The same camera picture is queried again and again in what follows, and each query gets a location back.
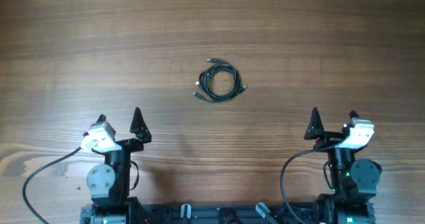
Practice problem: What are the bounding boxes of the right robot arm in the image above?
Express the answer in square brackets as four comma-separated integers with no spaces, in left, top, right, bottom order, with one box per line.
[304,108,382,224]

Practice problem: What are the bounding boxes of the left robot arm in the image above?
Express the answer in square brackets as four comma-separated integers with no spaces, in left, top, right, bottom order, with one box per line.
[79,107,151,224]

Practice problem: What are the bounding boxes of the right camera black cable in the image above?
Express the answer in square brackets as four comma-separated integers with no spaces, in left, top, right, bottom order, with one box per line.
[280,140,346,224]

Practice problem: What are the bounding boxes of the camera black cable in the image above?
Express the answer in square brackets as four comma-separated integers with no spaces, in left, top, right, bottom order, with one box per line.
[280,140,346,224]
[22,146,82,224]

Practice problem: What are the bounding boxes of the left camera black cable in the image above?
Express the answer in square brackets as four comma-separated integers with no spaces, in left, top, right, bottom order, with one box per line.
[22,146,82,224]

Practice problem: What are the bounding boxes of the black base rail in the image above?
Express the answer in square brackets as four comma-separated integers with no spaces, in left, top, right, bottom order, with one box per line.
[79,202,376,224]

